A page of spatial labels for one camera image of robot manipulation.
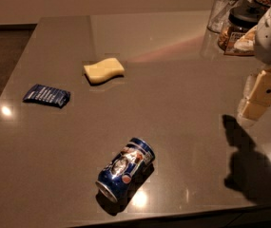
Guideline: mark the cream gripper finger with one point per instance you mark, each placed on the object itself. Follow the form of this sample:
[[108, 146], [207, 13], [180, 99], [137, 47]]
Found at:
[[248, 86], [260, 97]]

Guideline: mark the blue pepsi can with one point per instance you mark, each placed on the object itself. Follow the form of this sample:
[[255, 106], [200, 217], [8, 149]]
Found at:
[[115, 179]]

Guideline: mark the glass jar with black lid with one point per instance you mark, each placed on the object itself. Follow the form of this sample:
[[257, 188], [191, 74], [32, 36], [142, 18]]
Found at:
[[240, 20]]

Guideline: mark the clear plastic cup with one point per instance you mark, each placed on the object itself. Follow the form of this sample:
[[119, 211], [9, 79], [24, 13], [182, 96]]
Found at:
[[219, 12]]

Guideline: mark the yellow sponge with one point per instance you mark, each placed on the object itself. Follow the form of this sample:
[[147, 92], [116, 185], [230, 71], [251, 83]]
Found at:
[[104, 70]]

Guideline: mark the blue snack packet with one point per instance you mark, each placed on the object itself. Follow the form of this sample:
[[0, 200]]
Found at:
[[47, 95]]

